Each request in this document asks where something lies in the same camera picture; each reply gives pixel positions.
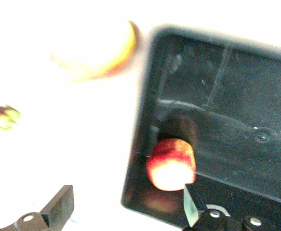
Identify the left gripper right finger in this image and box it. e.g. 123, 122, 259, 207
182, 182, 262, 231

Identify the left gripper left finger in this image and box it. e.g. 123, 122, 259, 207
0, 184, 75, 231

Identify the red yellow apple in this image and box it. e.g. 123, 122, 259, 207
146, 138, 197, 192

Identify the black plastic box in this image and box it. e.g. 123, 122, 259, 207
120, 23, 281, 231

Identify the red yellow mango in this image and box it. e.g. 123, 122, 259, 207
50, 20, 142, 84

